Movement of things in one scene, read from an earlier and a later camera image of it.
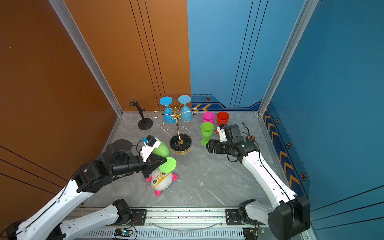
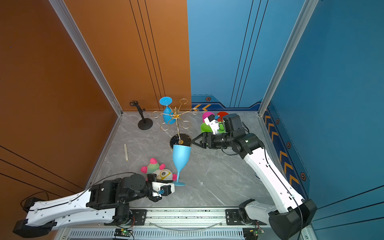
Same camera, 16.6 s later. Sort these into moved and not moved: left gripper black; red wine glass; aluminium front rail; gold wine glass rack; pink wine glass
Moved: left gripper black
Not moved: red wine glass; pink wine glass; gold wine glass rack; aluminium front rail
